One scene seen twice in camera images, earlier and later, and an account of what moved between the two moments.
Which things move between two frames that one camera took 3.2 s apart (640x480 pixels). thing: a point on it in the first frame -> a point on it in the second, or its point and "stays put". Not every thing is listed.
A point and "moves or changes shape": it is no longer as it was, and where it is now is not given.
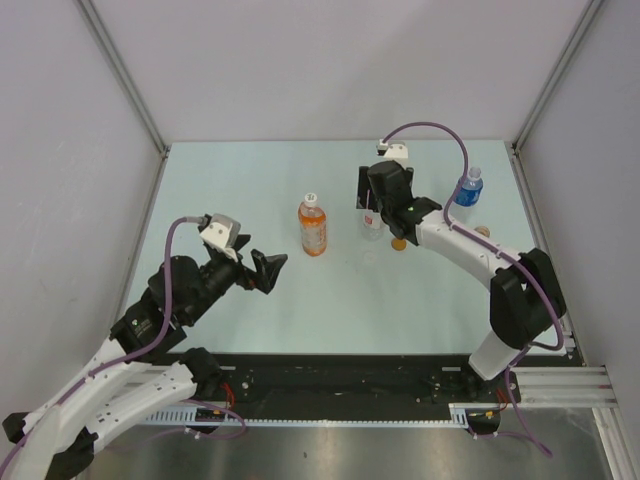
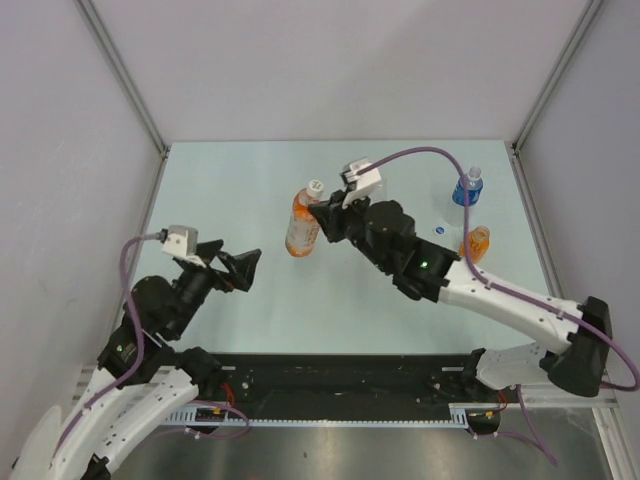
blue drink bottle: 470,189 stays put
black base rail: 360,379 stays put
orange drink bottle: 313,223 moves or changes shape
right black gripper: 363,187 -> 331,214
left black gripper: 268,267 -> 241,266
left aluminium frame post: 129,86 stays put
